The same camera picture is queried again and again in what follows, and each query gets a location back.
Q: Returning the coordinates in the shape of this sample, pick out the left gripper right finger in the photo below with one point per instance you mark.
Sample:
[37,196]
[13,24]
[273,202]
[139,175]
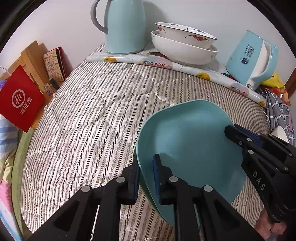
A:
[174,191]

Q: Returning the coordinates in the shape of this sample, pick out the colourful bedding pile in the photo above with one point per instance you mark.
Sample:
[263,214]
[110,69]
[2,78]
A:
[14,147]

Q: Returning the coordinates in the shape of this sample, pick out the large white bowl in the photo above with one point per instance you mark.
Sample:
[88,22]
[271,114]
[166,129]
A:
[280,133]

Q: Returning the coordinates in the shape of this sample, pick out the brown wooden door frame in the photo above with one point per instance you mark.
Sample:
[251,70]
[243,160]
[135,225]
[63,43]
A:
[290,85]

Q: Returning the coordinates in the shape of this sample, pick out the rolled fruit-print table mat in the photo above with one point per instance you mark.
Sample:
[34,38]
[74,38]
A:
[160,62]

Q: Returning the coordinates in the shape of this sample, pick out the red snack bag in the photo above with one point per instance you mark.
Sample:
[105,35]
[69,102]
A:
[281,93]

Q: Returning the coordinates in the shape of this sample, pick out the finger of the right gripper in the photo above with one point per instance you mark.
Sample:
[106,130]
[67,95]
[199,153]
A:
[242,135]
[229,133]

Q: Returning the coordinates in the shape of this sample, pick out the person's right hand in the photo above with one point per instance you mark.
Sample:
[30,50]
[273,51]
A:
[268,229]

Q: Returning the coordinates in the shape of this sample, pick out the red paper bag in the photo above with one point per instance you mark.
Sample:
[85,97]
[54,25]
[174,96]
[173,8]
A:
[21,99]

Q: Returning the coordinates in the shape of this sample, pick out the yellow chips bag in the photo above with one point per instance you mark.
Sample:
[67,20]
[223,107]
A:
[274,82]

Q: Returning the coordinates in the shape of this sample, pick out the striped quilted cover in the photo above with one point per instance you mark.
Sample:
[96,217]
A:
[88,132]

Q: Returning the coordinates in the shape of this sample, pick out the light blue electric kettle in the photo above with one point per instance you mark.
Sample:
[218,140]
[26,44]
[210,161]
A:
[253,61]

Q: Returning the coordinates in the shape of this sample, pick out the grey checked folded cloth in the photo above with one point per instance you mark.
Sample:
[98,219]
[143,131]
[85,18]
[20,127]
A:
[278,114]

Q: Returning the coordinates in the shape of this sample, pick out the light blue thermos jug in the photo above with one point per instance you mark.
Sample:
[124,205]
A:
[124,26]

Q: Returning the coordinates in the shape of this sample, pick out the white scroll-pattern bowl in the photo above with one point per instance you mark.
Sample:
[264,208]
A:
[181,52]

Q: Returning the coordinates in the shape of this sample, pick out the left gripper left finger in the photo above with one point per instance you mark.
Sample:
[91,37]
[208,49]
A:
[122,190]

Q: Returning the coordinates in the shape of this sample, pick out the wooden chair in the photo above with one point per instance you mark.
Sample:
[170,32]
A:
[31,60]

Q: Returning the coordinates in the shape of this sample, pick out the patterned book box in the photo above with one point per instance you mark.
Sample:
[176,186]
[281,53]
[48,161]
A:
[57,64]

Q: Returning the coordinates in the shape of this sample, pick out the blue square plate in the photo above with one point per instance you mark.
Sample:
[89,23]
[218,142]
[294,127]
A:
[190,139]

